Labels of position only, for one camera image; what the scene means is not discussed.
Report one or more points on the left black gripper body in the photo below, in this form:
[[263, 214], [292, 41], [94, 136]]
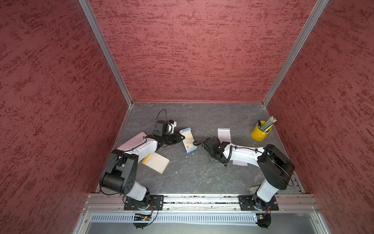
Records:
[[171, 138]]

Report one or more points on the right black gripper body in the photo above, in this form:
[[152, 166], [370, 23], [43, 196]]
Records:
[[212, 156]]

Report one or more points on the purple memo pad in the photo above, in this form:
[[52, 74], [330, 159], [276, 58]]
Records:
[[224, 135]]

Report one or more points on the blue memo pad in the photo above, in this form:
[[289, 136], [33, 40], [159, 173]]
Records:
[[188, 140]]

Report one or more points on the yellow memo pad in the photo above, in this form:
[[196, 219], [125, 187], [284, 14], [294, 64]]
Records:
[[156, 162]]

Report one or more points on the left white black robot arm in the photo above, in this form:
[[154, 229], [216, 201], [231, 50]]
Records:
[[119, 174]]

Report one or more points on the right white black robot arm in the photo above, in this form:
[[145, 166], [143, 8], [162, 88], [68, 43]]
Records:
[[276, 167]]

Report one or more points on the pink pencil case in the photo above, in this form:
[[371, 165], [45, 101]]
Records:
[[133, 142]]

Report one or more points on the yellow pen cup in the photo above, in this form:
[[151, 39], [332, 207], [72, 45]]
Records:
[[259, 135]]

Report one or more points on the bundle of pencils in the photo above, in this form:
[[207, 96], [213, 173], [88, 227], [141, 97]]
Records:
[[264, 126]]

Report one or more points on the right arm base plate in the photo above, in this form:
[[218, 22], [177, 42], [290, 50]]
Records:
[[254, 203]]

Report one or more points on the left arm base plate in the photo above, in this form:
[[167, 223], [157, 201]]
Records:
[[149, 203]]

